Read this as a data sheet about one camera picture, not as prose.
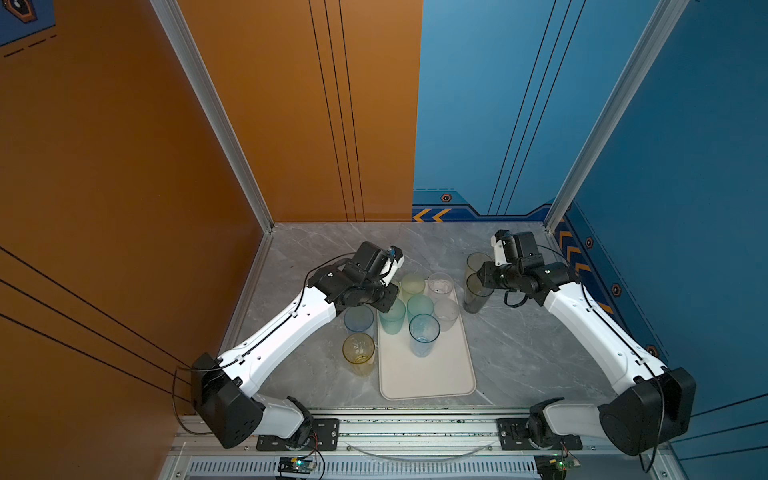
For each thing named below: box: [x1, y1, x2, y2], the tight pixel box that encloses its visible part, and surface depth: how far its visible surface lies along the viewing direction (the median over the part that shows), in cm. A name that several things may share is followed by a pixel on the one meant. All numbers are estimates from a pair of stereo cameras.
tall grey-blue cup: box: [408, 313, 441, 358], surface depth 82 cm
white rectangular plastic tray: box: [376, 312, 477, 401], surface depth 86 cm
